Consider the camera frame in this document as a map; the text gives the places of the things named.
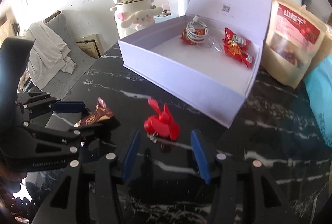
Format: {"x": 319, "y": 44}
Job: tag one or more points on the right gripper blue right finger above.
{"x": 202, "y": 155}

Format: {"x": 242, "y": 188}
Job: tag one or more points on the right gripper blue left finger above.
{"x": 129, "y": 154}

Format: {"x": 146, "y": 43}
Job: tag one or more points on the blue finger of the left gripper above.
{"x": 68, "y": 107}

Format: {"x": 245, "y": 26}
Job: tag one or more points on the dark red brown snack packet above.
{"x": 102, "y": 112}

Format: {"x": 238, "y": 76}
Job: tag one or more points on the small red snack sachet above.
{"x": 247, "y": 59}

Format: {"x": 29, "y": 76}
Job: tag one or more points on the clear plastic clip holder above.
{"x": 213, "y": 44}

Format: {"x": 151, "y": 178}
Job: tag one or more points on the red gold candy packet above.
{"x": 234, "y": 50}
{"x": 193, "y": 37}

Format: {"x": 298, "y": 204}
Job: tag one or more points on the red ketchup sachet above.
{"x": 239, "y": 40}

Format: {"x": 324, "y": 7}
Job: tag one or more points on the light grey cloth garment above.
{"x": 49, "y": 55}

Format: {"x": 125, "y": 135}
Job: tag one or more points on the framed picture on floor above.
{"x": 91, "y": 45}

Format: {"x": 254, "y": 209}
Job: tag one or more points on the light blue plastic bag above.
{"x": 319, "y": 89}

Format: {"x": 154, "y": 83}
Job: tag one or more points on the kraft hawthorn snack pouch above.
{"x": 293, "y": 39}

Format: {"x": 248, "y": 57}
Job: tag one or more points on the white paper cup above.
{"x": 178, "y": 7}

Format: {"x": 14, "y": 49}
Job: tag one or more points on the lavender open gift box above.
{"x": 208, "y": 58}

